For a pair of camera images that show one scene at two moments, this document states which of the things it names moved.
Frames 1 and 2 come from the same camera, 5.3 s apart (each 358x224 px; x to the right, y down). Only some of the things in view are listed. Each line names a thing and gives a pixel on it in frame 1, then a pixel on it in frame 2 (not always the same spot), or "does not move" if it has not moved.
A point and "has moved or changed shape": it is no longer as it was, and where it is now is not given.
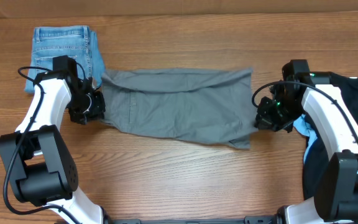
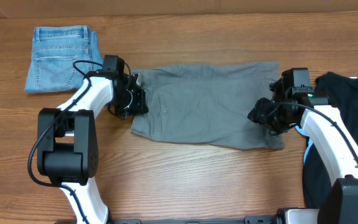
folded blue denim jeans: [78, 42] does not move
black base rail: [254, 219] does not move
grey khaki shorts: [212, 105] has moved or changed shape
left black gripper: [97, 112] to [140, 106]
